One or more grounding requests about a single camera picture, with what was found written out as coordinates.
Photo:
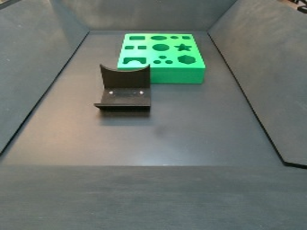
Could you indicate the green shape sorter block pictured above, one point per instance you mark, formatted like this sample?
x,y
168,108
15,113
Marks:
x,y
170,53

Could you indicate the black curved holder bracket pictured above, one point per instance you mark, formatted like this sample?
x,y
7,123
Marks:
x,y
126,89

